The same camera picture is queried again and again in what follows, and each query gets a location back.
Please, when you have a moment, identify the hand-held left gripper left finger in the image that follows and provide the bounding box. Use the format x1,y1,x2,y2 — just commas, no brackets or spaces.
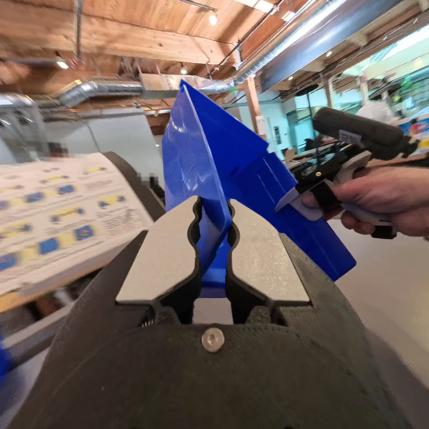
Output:
116,195,202,324

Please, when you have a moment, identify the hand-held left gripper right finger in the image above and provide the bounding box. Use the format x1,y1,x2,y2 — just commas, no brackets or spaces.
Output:
225,198,310,323

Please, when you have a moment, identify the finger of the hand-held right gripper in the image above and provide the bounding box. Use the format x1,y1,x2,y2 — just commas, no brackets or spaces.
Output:
275,187,324,222

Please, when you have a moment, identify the person's right hand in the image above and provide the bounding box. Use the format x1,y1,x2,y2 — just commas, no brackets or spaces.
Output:
302,166,429,236

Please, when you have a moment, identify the instruction sheet on wooden stand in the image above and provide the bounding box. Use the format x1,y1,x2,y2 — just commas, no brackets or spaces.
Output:
0,151,166,314

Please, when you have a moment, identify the printed instruction sheet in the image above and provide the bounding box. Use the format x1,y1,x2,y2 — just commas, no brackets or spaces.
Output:
0,152,155,297

